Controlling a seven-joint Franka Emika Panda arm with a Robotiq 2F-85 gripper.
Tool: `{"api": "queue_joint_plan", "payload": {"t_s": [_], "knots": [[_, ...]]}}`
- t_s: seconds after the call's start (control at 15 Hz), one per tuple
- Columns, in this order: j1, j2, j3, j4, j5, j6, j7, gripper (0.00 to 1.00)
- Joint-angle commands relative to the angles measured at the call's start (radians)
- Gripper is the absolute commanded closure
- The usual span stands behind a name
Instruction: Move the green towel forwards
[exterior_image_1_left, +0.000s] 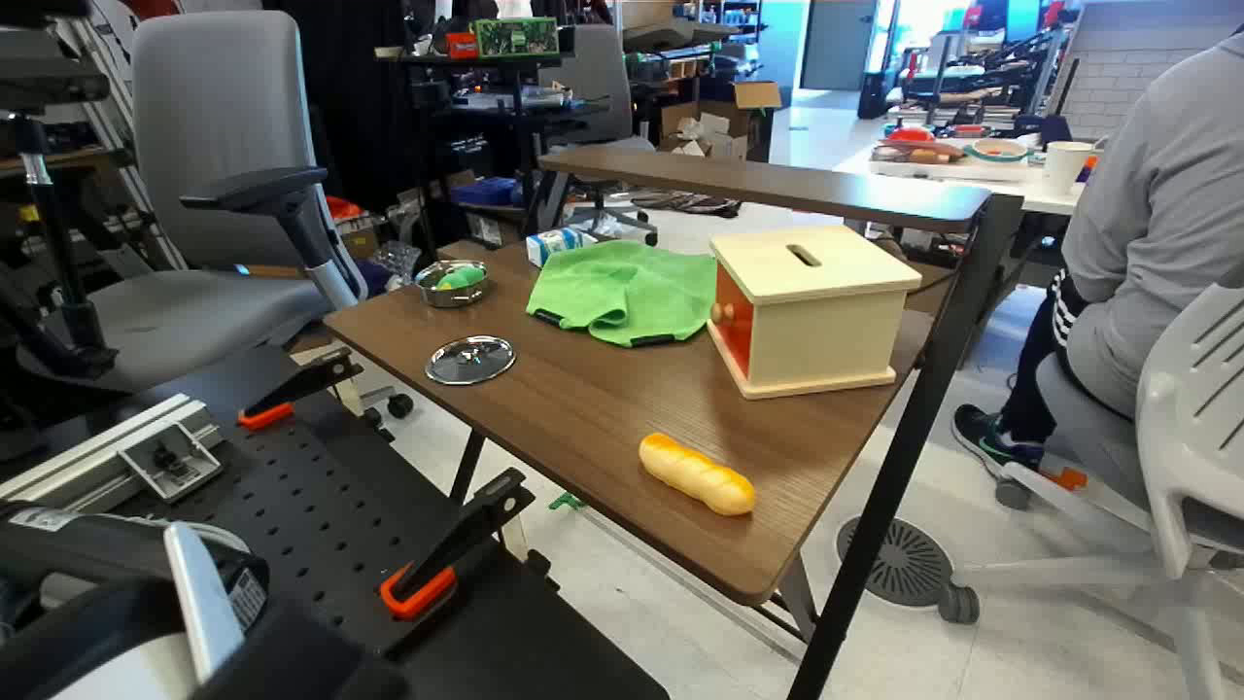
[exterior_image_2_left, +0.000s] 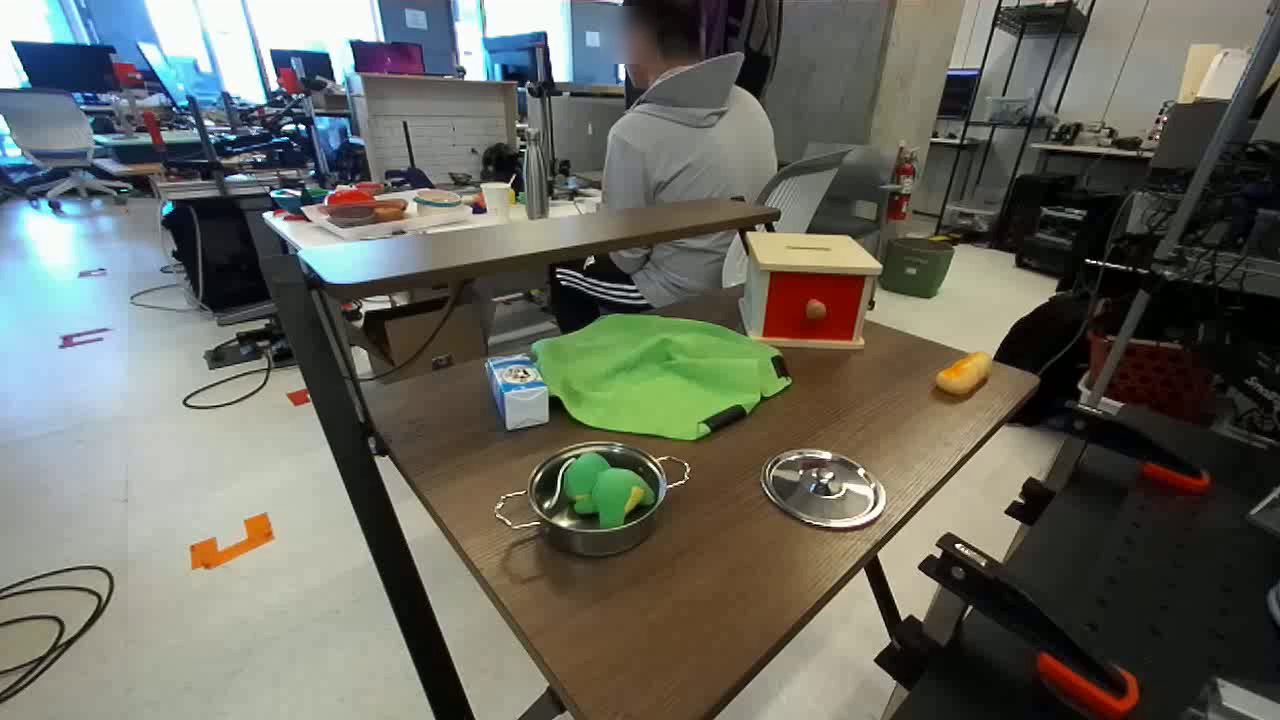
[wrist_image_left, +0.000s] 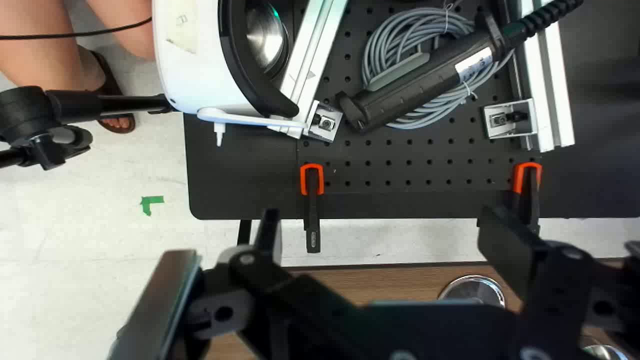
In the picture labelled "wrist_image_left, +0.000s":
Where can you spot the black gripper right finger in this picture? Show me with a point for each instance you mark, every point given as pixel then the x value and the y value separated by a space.
pixel 561 286

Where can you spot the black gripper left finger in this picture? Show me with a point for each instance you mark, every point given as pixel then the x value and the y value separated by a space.
pixel 280 292

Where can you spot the orange and black clamp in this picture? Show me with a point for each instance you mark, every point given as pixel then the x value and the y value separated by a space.
pixel 312 226
pixel 516 181

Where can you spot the shiny metal bowl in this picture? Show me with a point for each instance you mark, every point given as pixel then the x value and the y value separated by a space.
pixel 602 352
pixel 472 292

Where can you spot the black perforated board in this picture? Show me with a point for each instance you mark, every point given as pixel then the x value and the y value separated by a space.
pixel 412 166

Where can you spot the aluminium extrusion profile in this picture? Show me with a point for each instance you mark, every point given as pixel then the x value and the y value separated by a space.
pixel 312 53
pixel 550 87

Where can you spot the black sandal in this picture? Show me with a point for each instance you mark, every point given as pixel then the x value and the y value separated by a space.
pixel 116 123

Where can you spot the black elongated power brick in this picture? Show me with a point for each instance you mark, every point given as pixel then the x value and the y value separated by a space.
pixel 412 93

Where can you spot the white VR headset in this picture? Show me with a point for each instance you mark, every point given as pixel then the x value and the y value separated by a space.
pixel 192 53

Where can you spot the bare human leg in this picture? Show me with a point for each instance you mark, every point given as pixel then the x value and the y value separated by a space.
pixel 127 27
pixel 40 56

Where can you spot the black tripod stand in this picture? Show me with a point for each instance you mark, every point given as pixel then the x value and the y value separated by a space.
pixel 27 113

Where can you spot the silver corner bracket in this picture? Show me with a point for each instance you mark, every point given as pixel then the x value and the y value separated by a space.
pixel 511 120
pixel 324 123

